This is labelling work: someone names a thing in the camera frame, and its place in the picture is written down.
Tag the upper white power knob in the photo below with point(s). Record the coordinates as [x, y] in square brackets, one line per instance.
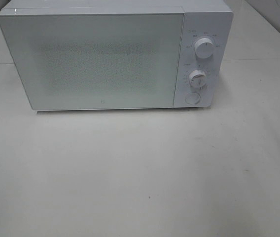
[204, 48]

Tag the round white door button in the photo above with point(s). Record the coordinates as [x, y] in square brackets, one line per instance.
[193, 98]

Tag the white timer knob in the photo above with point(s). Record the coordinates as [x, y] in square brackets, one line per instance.
[197, 78]

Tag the white microwave door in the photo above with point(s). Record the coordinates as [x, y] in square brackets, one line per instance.
[83, 62]

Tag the white microwave oven body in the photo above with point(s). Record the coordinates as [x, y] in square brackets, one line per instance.
[201, 18]

